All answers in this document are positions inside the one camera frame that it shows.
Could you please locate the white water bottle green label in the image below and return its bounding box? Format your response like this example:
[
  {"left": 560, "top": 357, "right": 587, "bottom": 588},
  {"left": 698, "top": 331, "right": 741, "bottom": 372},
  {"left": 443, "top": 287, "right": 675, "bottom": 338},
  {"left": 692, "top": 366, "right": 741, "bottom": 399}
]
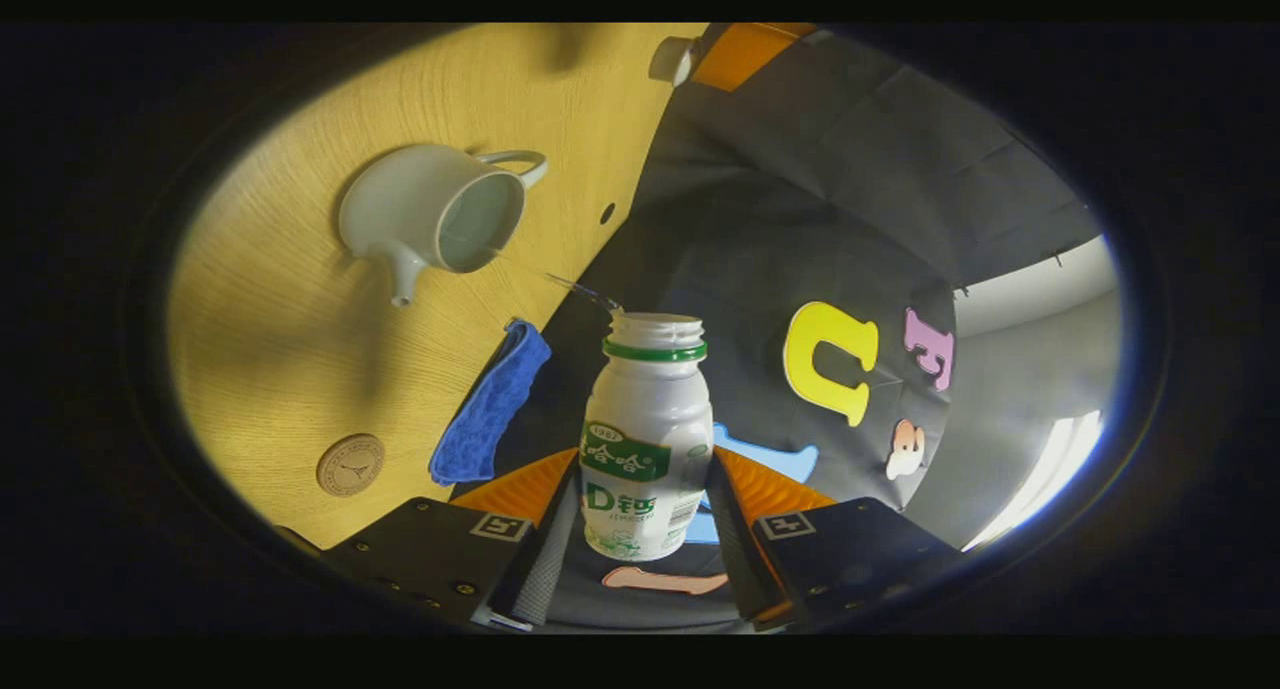
[{"left": 581, "top": 312, "right": 715, "bottom": 562}]

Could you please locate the round wooden coaster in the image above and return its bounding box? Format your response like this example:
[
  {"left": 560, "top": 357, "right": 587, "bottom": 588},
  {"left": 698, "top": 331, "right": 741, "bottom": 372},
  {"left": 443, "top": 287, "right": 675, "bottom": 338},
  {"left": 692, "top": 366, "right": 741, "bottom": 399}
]
[{"left": 317, "top": 433, "right": 386, "bottom": 498}]

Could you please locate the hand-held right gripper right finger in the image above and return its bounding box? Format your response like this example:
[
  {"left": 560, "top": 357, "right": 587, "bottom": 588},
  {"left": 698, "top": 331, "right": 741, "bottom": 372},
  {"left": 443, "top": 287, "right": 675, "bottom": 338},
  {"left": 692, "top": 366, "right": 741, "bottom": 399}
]
[{"left": 704, "top": 446, "right": 966, "bottom": 633}]

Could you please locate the blue towel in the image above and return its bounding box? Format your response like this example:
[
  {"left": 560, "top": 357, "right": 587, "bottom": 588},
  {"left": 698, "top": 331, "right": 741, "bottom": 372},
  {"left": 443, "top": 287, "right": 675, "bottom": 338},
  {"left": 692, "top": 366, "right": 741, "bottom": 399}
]
[{"left": 430, "top": 318, "right": 553, "bottom": 487}]

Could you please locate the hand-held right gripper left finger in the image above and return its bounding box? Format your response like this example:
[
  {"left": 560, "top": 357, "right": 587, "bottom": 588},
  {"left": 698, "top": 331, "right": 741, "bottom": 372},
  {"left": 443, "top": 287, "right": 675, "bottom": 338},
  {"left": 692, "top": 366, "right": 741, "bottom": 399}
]
[{"left": 325, "top": 449, "right": 586, "bottom": 632}]

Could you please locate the white ceramic teacup with spout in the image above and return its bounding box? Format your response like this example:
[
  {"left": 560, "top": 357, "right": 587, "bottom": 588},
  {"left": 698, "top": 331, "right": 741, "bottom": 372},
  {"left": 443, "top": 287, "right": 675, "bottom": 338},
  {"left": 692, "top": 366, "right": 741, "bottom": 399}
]
[{"left": 338, "top": 144, "right": 549, "bottom": 310}]

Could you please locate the white teacup lid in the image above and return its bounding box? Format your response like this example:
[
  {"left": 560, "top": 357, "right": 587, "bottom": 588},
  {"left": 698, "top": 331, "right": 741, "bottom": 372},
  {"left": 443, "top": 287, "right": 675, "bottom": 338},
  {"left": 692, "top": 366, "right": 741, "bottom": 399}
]
[{"left": 648, "top": 35, "right": 701, "bottom": 88}]

